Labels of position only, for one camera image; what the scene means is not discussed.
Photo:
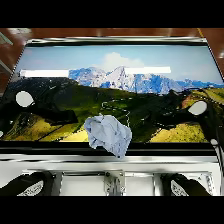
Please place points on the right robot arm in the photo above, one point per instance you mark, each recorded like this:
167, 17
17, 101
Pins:
173, 118

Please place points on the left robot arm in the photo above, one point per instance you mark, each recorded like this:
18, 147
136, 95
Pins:
50, 115

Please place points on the light blue shirt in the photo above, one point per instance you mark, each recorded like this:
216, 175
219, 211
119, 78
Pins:
108, 133

